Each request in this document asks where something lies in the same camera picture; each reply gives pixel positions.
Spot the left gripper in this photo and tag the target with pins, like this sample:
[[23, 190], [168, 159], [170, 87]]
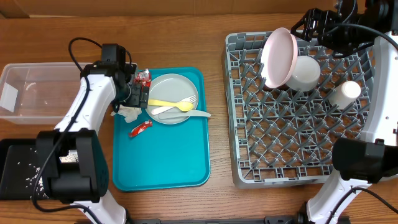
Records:
[[136, 99]]

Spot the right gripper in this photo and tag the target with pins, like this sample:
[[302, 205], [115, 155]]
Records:
[[324, 17]]

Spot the white napkin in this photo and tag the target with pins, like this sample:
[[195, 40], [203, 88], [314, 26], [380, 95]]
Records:
[[130, 114]]

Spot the large red snack wrapper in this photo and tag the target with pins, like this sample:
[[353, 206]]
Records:
[[143, 78]]

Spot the small red ketchup packet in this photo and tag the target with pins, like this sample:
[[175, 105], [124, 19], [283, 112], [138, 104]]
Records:
[[140, 128]]

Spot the yellow plastic spoon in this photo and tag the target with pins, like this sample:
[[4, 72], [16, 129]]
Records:
[[182, 106]]

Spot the grey bowl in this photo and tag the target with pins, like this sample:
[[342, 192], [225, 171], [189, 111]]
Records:
[[305, 75]]

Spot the white pink-rimmed plate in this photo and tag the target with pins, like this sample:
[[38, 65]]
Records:
[[279, 57]]

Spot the white paper cup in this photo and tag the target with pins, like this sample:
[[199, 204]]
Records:
[[345, 94]]

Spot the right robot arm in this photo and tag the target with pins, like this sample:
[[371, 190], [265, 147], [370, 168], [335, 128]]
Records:
[[357, 164]]

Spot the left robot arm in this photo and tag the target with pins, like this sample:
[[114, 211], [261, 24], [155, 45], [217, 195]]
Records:
[[73, 166]]

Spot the grey dishwasher rack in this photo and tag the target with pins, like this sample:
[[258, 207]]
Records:
[[282, 137]]

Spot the black waste tray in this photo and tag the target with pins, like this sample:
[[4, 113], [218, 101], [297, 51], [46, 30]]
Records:
[[11, 149]]

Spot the grey plate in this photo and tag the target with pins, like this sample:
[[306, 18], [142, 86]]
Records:
[[173, 88]]

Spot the white plastic fork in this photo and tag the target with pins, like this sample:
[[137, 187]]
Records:
[[162, 106]]

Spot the light blue plastic knife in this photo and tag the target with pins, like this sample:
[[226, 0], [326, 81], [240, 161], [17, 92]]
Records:
[[171, 115]]

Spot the teal serving tray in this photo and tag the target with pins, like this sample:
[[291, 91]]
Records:
[[161, 157]]

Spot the clear plastic bin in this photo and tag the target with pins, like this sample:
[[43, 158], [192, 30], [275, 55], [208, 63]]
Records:
[[38, 93]]

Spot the spilled rice grains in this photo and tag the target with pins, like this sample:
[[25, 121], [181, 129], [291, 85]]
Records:
[[28, 169]]

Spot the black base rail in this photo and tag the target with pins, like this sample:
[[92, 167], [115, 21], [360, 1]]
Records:
[[284, 219]]

